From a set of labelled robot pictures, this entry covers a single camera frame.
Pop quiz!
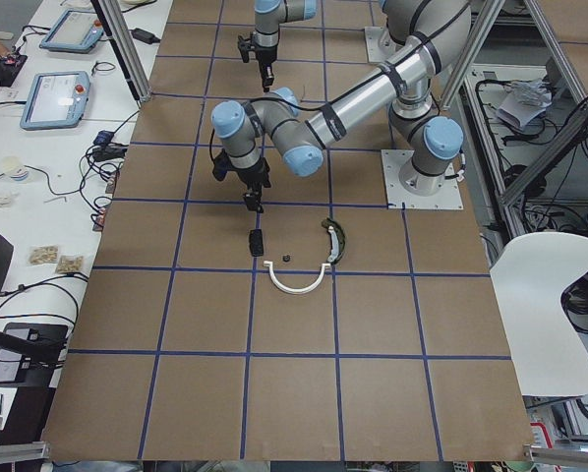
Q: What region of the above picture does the white chair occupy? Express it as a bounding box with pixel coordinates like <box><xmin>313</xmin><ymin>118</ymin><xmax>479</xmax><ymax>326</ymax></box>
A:
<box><xmin>490</xmin><ymin>232</ymin><xmax>588</xmax><ymax>397</ymax></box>

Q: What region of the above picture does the white paper cup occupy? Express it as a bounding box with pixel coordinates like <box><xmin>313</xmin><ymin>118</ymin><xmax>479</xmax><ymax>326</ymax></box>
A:
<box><xmin>1</xmin><ymin>155</ymin><xmax>29</xmax><ymax>182</ymax></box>

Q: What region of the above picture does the black power adapter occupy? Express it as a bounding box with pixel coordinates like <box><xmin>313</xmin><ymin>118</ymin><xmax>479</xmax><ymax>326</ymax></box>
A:
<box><xmin>131</xmin><ymin>28</ymin><xmax>160</xmax><ymax>44</ymax></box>

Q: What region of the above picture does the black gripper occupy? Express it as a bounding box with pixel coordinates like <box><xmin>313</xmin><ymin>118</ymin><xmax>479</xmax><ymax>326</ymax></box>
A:
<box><xmin>228</xmin><ymin>156</ymin><xmax>271</xmax><ymax>211</ymax></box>
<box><xmin>237</xmin><ymin>35</ymin><xmax>277</xmax><ymax>89</ymax></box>

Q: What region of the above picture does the white curved plastic part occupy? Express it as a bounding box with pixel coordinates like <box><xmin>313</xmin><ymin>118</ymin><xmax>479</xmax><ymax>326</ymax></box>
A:
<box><xmin>262</xmin><ymin>261</ymin><xmax>334</xmax><ymax>296</ymax></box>

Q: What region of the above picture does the far teach pendant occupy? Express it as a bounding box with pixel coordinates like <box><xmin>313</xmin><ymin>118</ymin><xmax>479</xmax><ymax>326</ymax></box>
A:
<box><xmin>39</xmin><ymin>10</ymin><xmax>104</xmax><ymax>54</ymax></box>

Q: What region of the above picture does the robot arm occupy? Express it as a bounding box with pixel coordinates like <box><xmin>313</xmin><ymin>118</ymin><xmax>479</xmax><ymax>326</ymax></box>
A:
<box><xmin>237</xmin><ymin>0</ymin><xmax>318</xmax><ymax>92</ymax></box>
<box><xmin>211</xmin><ymin>1</ymin><xmax>471</xmax><ymax>213</ymax></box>

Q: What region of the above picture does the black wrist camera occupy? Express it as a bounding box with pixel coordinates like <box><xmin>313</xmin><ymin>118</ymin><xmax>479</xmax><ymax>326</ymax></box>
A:
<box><xmin>211</xmin><ymin>149</ymin><xmax>232</xmax><ymax>182</ymax></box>

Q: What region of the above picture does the olive curved brake shoe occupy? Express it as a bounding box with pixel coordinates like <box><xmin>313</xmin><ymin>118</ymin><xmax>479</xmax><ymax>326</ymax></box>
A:
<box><xmin>321</xmin><ymin>217</ymin><xmax>346</xmax><ymax>266</ymax></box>

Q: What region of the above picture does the black device on desk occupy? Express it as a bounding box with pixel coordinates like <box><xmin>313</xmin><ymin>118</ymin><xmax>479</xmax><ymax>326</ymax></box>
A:
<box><xmin>0</xmin><ymin>323</ymin><xmax>68</xmax><ymax>387</ymax></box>

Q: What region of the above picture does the small black plastic part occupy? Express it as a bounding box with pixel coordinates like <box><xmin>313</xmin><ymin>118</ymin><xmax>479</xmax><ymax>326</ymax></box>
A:
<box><xmin>249</xmin><ymin>229</ymin><xmax>265</xmax><ymax>257</ymax></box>

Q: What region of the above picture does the near teach pendant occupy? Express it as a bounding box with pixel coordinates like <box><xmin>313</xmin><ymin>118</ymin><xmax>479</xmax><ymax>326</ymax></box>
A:
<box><xmin>20</xmin><ymin>71</ymin><xmax>90</xmax><ymax>131</ymax></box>

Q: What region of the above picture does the teach pendant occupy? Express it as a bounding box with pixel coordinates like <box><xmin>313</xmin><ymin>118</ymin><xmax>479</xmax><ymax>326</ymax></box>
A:
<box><xmin>39</xmin><ymin>10</ymin><xmax>104</xmax><ymax>54</ymax></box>
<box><xmin>20</xmin><ymin>71</ymin><xmax>90</xmax><ymax>131</ymax></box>

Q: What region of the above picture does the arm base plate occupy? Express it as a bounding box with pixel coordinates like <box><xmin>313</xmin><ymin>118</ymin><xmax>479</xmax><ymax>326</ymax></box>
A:
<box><xmin>381</xmin><ymin>149</ymin><xmax>464</xmax><ymax>210</ymax></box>
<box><xmin>364</xmin><ymin>27</ymin><xmax>397</xmax><ymax>64</ymax></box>

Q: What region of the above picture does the aluminium frame post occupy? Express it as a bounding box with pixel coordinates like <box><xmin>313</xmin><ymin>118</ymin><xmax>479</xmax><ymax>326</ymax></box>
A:
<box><xmin>91</xmin><ymin>0</ymin><xmax>151</xmax><ymax>103</ymax></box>

